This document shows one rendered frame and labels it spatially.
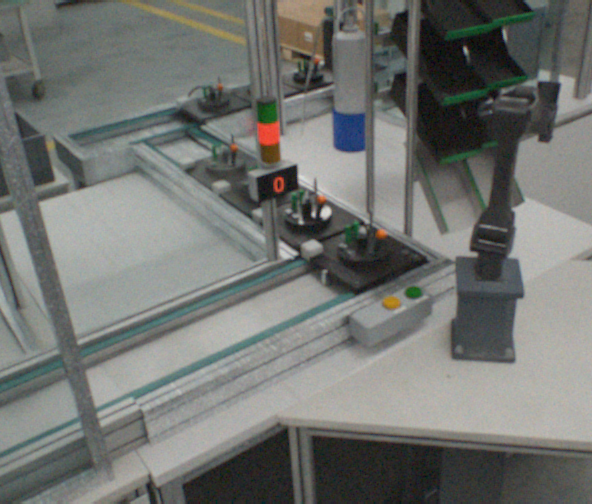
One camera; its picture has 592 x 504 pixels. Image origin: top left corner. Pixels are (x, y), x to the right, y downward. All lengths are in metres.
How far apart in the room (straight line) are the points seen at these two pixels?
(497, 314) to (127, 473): 0.87
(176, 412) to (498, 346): 0.75
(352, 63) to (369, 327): 1.27
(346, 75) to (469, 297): 1.27
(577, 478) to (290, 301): 1.31
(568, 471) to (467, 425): 1.18
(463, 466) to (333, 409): 0.50
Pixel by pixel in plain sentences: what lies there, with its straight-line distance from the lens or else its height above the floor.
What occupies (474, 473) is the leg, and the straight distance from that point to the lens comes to 1.99.
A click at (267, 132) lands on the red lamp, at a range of 1.71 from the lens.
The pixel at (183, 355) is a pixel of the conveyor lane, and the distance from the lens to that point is 1.70.
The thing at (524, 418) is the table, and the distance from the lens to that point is 1.62.
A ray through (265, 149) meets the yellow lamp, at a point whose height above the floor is 1.30.
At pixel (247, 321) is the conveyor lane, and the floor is 0.92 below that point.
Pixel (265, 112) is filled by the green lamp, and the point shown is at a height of 1.39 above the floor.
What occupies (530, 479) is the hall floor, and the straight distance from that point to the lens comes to 2.67.
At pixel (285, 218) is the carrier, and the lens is 2.05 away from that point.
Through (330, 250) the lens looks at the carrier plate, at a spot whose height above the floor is 0.97.
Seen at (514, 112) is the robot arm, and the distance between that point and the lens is 1.55.
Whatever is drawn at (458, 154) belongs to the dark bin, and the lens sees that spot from 1.92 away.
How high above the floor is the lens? 1.97
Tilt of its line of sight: 31 degrees down
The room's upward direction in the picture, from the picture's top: 4 degrees counter-clockwise
